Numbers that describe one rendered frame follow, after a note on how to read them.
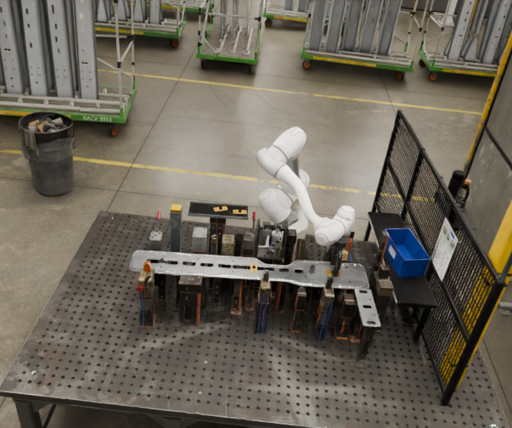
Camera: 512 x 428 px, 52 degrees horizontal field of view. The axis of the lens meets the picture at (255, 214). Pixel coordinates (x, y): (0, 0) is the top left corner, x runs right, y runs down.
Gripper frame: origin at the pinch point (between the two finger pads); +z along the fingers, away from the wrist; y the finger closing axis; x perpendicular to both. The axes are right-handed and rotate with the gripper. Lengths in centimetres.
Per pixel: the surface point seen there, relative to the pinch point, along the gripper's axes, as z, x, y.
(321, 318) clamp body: 18.5, -7.3, 23.8
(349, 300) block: 6.4, 6.9, 20.1
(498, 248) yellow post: -58, 58, 49
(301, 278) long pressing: 4.3, -19.6, 7.2
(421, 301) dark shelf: 1, 46, 22
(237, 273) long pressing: 4, -56, 6
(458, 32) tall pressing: 27, 313, -693
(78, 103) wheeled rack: 76, -254, -376
